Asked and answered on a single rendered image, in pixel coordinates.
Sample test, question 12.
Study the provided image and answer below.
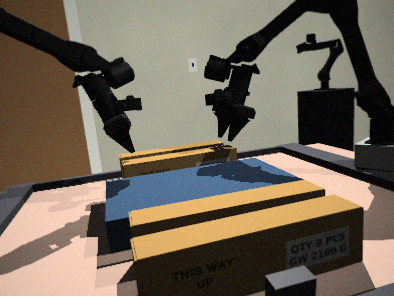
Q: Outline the brown cardboard carton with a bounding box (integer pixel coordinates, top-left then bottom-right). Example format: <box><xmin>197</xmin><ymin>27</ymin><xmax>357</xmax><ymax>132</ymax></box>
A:
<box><xmin>121</xmin><ymin>145</ymin><xmax>237</xmax><ymax>178</ymax></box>
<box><xmin>129</xmin><ymin>180</ymin><xmax>326</xmax><ymax>239</ymax></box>
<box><xmin>119</xmin><ymin>140</ymin><xmax>224</xmax><ymax>178</ymax></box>
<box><xmin>130</xmin><ymin>195</ymin><xmax>364</xmax><ymax>296</ymax></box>

